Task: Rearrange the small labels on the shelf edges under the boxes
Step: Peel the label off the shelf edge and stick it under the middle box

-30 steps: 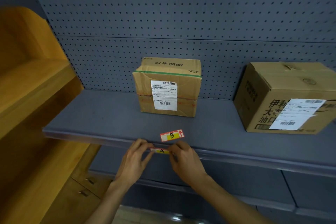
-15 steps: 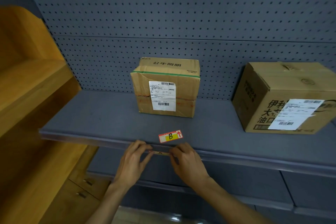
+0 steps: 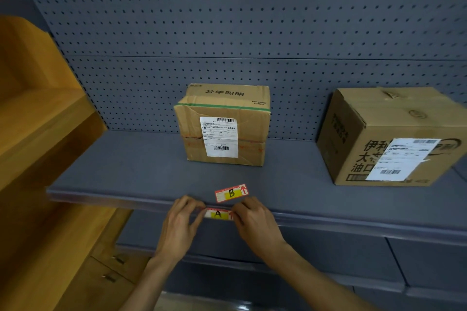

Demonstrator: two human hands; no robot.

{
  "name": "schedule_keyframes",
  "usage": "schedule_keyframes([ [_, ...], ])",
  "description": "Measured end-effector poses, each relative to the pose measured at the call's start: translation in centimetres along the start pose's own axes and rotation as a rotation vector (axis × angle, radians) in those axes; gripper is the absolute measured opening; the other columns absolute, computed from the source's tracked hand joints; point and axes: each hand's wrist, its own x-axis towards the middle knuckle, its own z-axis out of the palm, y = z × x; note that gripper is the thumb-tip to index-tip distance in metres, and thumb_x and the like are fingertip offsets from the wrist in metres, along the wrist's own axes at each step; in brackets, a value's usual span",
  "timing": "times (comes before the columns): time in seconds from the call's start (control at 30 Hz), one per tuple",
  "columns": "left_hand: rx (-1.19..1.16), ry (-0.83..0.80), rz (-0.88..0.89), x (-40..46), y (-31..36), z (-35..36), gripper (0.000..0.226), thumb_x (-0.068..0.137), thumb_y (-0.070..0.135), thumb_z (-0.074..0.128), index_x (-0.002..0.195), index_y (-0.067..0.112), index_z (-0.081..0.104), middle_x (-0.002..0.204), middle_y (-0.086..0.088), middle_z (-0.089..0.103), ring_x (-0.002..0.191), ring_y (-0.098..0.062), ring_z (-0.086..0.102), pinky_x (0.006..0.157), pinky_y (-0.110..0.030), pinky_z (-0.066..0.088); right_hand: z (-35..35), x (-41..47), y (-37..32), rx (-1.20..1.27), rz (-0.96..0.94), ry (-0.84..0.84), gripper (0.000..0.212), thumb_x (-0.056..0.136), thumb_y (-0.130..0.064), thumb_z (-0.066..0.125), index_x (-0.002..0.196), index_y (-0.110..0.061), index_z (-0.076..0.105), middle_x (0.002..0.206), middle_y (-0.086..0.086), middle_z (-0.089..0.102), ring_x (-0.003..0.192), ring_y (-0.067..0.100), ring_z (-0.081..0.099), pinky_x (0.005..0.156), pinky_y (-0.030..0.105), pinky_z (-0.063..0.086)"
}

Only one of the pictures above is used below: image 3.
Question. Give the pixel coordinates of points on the person's left hand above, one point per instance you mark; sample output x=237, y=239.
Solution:
x=178, y=230

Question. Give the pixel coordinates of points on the green-taped cardboard box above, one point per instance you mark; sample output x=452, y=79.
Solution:
x=189, y=132

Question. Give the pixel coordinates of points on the large black-printed cardboard box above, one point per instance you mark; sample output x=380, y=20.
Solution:
x=383, y=117

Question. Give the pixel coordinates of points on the grey pegboard back panel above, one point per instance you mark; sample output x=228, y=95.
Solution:
x=219, y=23

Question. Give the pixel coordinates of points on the person's left forearm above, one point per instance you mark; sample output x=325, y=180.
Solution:
x=149, y=285

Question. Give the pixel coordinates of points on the person's right hand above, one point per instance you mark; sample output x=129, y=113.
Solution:
x=259, y=230

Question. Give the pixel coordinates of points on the wooden cabinet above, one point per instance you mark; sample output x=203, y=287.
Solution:
x=43, y=132

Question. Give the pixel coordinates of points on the person's right forearm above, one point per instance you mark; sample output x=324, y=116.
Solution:
x=313, y=285

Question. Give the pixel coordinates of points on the grey metal shelf board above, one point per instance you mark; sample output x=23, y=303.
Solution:
x=127, y=168

